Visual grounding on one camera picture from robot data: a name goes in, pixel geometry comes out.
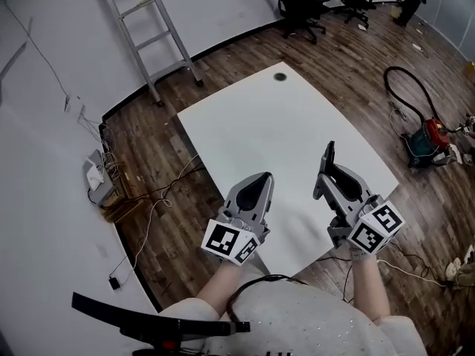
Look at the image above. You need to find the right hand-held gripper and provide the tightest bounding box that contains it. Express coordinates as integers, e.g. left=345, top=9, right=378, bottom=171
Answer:
left=313, top=164, right=405, bottom=254

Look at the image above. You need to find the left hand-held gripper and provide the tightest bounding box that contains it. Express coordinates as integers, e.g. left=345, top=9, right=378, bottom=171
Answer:
left=201, top=171, right=275, bottom=266

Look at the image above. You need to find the person's right forearm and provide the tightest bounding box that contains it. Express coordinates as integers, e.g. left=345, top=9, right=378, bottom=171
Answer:
left=350, top=252, right=393, bottom=320

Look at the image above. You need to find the person's left forearm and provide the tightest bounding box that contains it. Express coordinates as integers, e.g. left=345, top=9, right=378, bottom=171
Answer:
left=194, top=261, right=242, bottom=320

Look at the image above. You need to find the red and green vacuum cleaner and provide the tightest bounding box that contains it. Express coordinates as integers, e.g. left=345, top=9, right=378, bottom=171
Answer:
left=383, top=65, right=468, bottom=169

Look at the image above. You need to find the brown wooden box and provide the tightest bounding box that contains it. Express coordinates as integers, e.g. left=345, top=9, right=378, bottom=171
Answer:
left=103, top=194, right=149, bottom=224

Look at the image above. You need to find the person's white shirt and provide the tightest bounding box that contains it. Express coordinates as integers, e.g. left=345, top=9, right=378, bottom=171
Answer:
left=159, top=272, right=430, bottom=356

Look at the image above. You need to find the black chair armrest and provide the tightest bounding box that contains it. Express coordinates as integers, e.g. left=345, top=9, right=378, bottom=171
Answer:
left=71, top=291, right=252, bottom=356

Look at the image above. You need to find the white router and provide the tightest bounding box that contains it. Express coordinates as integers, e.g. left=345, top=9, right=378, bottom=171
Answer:
left=85, top=163, right=105, bottom=191

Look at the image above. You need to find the grey aluminium ladder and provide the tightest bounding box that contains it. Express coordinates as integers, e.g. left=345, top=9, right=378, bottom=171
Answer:
left=96, top=0, right=204, bottom=107

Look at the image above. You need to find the thick black cable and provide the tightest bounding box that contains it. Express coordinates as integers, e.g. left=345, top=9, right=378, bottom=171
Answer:
left=228, top=274, right=309, bottom=324

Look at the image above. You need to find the white power strip cable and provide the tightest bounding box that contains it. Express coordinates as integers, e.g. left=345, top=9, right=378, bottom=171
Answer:
left=376, top=260, right=448, bottom=285

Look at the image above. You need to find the thin white floor cable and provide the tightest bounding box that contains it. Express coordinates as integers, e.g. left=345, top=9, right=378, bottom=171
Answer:
left=122, top=154, right=201, bottom=287

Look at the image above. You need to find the grey wall box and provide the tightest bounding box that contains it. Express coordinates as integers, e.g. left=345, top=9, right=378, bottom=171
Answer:
left=83, top=148, right=119, bottom=206

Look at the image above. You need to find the tangle of thin wires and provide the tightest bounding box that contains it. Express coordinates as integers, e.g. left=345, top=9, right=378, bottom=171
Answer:
left=77, top=116, right=123, bottom=174

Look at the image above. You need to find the white wall socket plate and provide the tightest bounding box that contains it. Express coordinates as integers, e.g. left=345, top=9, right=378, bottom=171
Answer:
left=63, top=94, right=86, bottom=116

